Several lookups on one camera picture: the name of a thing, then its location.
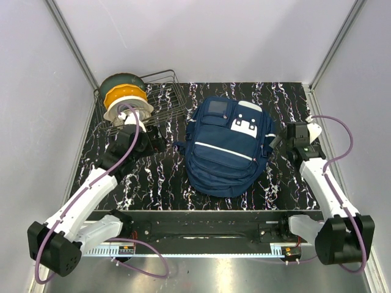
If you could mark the grey speckled plate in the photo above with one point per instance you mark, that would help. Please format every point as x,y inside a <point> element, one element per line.
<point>117,122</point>

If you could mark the left aluminium corner post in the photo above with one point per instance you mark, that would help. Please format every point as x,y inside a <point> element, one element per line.
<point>71,41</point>

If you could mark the dark green plate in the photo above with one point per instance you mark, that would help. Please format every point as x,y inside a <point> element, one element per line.
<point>119,79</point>

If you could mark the orange plate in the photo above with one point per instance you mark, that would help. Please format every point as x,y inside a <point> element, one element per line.
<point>121,91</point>

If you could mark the black wire dish rack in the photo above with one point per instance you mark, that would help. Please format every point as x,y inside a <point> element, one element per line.
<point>163,93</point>

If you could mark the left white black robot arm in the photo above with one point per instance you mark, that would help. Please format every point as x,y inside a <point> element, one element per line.
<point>62,240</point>

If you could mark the right aluminium corner post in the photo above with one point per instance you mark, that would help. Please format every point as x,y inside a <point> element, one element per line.
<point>338,40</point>

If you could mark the navy blue student backpack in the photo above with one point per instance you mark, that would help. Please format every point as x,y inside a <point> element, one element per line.
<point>226,146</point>

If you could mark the aluminium frame rail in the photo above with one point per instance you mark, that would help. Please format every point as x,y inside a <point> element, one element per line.
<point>365,234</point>

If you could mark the grey slotted cable duct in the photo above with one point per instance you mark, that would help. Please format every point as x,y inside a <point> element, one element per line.
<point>117,249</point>

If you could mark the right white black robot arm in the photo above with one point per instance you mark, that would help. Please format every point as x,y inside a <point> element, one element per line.
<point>344,236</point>

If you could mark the aluminium corner post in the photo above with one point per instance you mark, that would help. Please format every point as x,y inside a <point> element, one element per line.
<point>338,40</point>
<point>71,41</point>

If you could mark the white plate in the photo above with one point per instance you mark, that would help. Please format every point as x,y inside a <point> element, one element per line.
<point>133,101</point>

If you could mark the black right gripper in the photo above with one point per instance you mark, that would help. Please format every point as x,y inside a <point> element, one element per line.
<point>278,138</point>

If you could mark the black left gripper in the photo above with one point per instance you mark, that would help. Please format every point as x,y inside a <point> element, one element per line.
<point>156,145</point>

